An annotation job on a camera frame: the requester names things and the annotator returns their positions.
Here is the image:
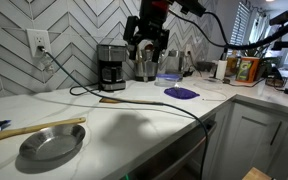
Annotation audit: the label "wooden stool top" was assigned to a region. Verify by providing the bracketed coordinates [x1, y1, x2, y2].
[241, 166, 274, 180]

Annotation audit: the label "black silver coffee maker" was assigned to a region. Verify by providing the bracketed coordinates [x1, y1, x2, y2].
[96, 43, 127, 93]

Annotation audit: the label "thin black coffee maker cord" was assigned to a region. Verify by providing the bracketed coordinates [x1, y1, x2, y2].
[69, 83, 100, 97]

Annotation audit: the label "dark thick power cable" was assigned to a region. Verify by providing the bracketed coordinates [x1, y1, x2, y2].
[38, 45, 209, 180]

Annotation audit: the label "green potted plant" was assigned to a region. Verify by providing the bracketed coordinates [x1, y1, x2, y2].
[240, 33, 272, 60]

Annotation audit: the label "long wooden spoon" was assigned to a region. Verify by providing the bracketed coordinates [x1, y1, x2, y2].
[0, 116, 87, 146]

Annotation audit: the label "amber bottle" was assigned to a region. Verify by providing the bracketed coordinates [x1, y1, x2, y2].
[226, 49, 239, 77]

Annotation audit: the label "white wall outlet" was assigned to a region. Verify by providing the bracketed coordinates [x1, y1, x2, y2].
[25, 28, 53, 58]

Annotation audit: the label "black camera on stand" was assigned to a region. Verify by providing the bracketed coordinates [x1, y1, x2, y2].
[269, 6, 288, 52]

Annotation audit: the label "white paper roll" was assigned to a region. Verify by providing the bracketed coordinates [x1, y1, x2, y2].
[215, 59, 229, 81]

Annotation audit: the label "glass steel electric kettle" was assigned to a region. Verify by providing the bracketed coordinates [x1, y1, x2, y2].
[165, 49, 185, 75]

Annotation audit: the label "orange Gatorade tub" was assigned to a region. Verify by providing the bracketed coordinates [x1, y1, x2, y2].
[235, 56, 261, 84]

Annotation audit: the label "black dishwasher front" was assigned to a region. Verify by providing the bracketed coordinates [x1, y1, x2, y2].
[117, 114, 218, 180]

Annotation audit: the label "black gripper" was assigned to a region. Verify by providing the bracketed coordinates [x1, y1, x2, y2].
[123, 0, 171, 64]

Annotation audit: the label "thin white cable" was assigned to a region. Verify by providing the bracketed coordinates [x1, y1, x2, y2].
[193, 82, 229, 102]

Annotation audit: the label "grey cabinet door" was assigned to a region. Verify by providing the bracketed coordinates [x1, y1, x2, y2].
[213, 101, 288, 180]

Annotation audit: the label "wooden spatula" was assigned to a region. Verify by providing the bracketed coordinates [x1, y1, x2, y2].
[99, 97, 164, 106]

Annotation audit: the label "clear container with blue lid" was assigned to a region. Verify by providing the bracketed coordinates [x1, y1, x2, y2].
[154, 73, 183, 88]

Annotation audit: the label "white window blinds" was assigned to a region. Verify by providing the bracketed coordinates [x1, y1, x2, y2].
[229, 1, 252, 47]

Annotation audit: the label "purple plastic plate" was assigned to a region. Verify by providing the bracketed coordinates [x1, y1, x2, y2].
[163, 86, 201, 101]

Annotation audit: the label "shallow silver metal pan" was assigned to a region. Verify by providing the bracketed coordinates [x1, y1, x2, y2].
[18, 124, 87, 162]

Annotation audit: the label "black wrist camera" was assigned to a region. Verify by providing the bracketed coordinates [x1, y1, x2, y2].
[174, 0, 207, 18]

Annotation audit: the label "black cabinet handle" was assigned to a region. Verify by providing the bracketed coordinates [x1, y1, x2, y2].
[269, 121, 283, 147]

